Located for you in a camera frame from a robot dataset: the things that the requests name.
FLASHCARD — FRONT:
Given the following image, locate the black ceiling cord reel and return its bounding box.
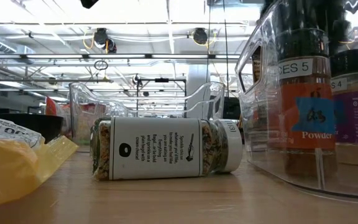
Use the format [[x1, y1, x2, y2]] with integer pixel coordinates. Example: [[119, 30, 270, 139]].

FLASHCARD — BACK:
[[192, 27, 209, 45], [337, 26, 358, 44], [92, 27, 117, 54]]

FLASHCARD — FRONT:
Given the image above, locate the everything bagel seasoning jar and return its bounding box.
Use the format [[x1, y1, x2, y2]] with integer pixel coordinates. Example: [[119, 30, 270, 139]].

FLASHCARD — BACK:
[[92, 116, 244, 181]]

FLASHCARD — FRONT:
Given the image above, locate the yellow ramen packet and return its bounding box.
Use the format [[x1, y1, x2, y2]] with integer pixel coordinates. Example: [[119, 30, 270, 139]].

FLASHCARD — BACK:
[[0, 114, 79, 212]]

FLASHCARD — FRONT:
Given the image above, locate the chili ramen packet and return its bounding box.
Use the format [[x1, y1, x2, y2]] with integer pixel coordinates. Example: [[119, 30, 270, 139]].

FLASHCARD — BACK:
[[71, 103, 108, 142]]

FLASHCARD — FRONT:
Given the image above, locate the orange label spice jar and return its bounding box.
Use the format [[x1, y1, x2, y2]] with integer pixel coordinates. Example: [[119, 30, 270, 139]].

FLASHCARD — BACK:
[[267, 27, 337, 178]]

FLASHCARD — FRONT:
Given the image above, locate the green spice jar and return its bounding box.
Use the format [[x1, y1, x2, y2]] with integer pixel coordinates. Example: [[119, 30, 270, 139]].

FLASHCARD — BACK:
[[89, 116, 113, 174]]

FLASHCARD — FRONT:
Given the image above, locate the clear plastic bin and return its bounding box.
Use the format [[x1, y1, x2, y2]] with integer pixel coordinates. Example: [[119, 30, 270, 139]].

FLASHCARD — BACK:
[[44, 99, 117, 144], [68, 81, 226, 146], [234, 0, 358, 200]]

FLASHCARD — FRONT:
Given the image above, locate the black metal rig frame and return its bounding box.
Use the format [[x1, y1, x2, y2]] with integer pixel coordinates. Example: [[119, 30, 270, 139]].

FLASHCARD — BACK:
[[136, 77, 188, 118]]

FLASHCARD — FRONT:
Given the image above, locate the black hanging cable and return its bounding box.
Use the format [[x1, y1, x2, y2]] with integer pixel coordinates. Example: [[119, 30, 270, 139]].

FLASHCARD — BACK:
[[222, 0, 230, 83], [205, 0, 213, 83]]

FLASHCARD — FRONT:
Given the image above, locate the purple label spice jar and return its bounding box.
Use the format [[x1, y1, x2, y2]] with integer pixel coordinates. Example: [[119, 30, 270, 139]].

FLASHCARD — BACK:
[[329, 46, 358, 166]]

